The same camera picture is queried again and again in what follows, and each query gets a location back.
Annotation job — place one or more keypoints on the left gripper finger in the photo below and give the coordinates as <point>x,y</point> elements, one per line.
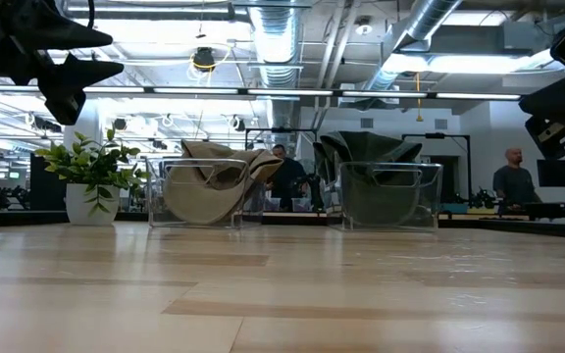
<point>66,34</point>
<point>71,78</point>

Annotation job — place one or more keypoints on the beige cloths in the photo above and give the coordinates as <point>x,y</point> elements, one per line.
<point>199,206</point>

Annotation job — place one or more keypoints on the beige baseball cap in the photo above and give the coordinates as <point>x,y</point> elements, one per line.
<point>258,166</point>

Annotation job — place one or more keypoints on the black monitor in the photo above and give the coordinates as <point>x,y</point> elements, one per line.
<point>557,172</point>

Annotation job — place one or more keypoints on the person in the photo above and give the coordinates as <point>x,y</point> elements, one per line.
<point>287,181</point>
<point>513,184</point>

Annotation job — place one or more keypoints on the black table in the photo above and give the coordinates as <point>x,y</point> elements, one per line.
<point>557,206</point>

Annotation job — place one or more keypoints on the black cabinet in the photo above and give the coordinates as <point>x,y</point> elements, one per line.
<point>47,186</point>

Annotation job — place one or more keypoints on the ceiling light fixture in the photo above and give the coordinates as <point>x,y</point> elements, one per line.
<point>459,63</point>

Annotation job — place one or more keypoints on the green plant in white pot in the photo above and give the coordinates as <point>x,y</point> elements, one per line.
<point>91,201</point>

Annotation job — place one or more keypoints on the teal storage bin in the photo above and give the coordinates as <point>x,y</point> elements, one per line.
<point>454,208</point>

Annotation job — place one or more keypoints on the clear plastic bin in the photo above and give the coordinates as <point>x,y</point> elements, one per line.
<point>432,211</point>
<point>157,211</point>

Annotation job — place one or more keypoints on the white ceiling sensor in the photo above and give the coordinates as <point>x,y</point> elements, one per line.
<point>363,28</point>

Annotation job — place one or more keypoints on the clear plastic container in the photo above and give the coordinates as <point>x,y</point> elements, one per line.
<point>272,205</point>
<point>301,205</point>

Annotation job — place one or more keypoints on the black frame stand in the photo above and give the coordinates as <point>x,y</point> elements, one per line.
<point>469,166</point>
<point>282,130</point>

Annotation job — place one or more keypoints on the wall vent grille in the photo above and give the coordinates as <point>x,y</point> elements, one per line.
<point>367,123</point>
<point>440,124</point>

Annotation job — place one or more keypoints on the black overhead camera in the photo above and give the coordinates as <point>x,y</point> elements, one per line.
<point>204,59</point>

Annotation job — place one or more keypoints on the black table frame rail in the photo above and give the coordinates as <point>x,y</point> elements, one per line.
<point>27,218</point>

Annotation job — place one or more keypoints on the silver spiral ceiling duct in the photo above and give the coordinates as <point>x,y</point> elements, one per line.
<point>425,15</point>
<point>277,39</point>

